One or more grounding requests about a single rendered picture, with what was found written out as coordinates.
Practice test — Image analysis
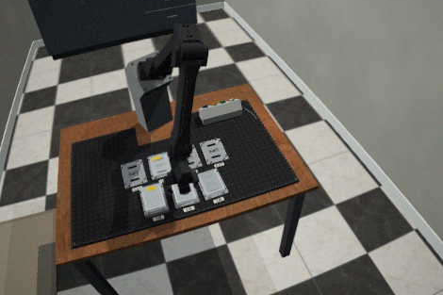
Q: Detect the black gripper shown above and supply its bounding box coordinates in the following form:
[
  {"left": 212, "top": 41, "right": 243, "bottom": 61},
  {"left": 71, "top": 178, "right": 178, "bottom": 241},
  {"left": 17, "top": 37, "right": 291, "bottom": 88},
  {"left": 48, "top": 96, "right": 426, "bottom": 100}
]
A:
[{"left": 163, "top": 167, "right": 200, "bottom": 194}]

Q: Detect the white plate lid with yellow tape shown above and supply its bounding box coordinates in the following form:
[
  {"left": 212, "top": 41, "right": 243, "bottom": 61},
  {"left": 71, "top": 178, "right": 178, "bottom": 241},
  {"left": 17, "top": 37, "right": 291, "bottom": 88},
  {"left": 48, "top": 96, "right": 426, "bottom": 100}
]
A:
[
  {"left": 149, "top": 153, "right": 171, "bottom": 177},
  {"left": 172, "top": 183, "right": 197, "bottom": 204}
]

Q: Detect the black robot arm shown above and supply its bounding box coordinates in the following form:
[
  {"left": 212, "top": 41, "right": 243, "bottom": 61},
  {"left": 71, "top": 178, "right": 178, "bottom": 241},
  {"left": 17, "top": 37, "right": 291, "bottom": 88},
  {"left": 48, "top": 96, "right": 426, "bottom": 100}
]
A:
[{"left": 138, "top": 24, "right": 208, "bottom": 195}]

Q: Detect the white control panel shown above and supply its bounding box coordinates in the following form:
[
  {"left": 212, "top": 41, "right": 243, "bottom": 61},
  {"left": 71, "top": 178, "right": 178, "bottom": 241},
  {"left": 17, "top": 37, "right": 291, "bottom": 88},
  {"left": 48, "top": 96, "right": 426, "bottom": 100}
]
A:
[{"left": 198, "top": 99, "right": 257, "bottom": 125}]

